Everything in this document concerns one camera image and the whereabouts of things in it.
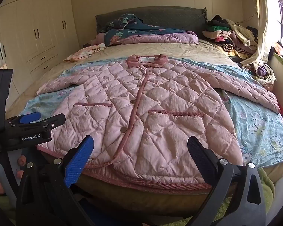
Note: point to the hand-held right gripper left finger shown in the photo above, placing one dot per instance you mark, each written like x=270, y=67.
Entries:
x=79, y=162

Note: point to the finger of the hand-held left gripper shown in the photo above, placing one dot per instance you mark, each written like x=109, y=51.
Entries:
x=54, y=120
x=29, y=117

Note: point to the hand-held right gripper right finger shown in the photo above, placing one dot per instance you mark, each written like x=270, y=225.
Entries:
x=200, y=157

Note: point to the pink quilted jacket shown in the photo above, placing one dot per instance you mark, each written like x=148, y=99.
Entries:
x=155, y=113

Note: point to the clothes heap beside bed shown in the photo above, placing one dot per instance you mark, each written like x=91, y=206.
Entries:
x=261, y=71

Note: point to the pile of mixed clothes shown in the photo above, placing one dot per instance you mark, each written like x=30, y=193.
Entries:
x=226, y=35

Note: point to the person's left hand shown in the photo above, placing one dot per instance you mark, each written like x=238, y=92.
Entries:
x=21, y=161

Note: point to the blue cartoon printed blanket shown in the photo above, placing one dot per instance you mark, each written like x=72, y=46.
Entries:
x=254, y=122

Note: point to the green fluffy rug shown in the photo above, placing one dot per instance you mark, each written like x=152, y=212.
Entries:
x=266, y=183

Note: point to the small pink floral garment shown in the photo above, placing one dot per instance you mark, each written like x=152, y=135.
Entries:
x=85, y=51

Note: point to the cream wardrobe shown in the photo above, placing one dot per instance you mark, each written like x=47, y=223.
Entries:
x=37, y=28

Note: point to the pink pillow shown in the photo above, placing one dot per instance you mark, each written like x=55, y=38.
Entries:
x=99, y=38

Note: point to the bed with beige sheet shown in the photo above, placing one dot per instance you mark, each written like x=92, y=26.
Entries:
x=179, y=49

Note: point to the dark floral quilt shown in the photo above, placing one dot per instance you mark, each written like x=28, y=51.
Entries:
x=132, y=28

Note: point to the cream curtain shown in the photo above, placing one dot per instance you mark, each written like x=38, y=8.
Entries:
x=264, y=28

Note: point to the green padded headboard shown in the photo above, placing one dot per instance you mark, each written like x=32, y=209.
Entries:
x=167, y=16

